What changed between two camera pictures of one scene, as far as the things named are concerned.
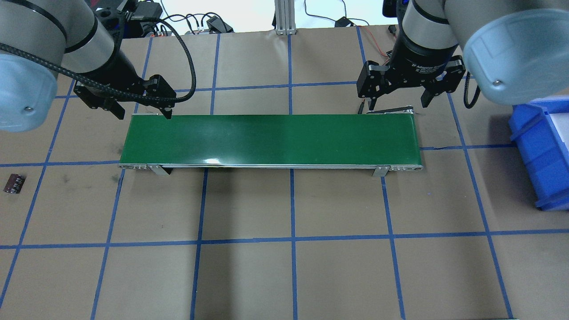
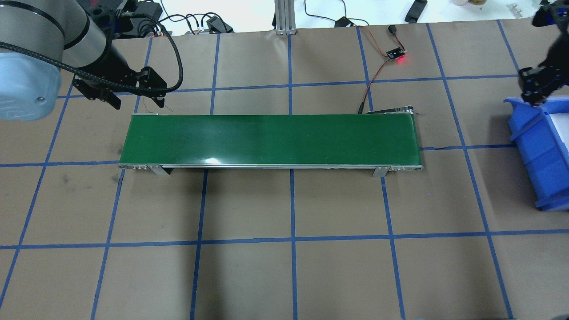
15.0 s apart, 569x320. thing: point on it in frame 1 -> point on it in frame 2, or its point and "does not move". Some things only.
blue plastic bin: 541,128 does not move
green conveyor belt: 381,142 does not move
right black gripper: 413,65 -> 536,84
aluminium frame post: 285,22 does not move
